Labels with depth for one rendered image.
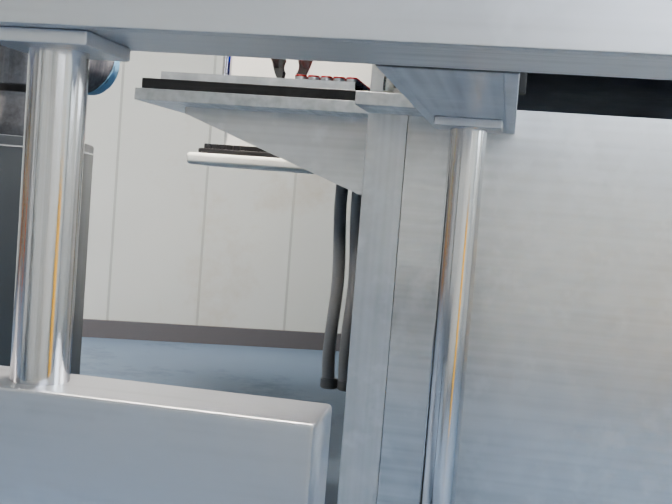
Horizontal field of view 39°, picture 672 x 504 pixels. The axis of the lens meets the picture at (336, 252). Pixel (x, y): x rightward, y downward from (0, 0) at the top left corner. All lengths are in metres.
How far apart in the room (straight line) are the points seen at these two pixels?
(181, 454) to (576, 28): 0.44
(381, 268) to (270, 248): 2.90
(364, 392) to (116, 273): 2.96
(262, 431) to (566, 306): 0.85
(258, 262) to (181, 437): 3.65
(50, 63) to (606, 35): 0.44
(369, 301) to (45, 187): 0.82
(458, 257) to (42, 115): 0.66
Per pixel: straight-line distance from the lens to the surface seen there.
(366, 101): 1.41
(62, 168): 0.83
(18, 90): 1.95
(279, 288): 4.44
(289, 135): 1.67
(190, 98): 1.63
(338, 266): 2.68
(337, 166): 1.65
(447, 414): 1.34
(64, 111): 0.83
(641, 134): 1.54
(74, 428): 0.82
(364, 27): 0.72
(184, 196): 4.40
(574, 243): 1.53
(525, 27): 0.71
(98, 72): 2.07
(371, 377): 1.56
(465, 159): 1.31
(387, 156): 1.54
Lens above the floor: 0.73
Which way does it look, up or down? 3 degrees down
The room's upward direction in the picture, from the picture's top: 4 degrees clockwise
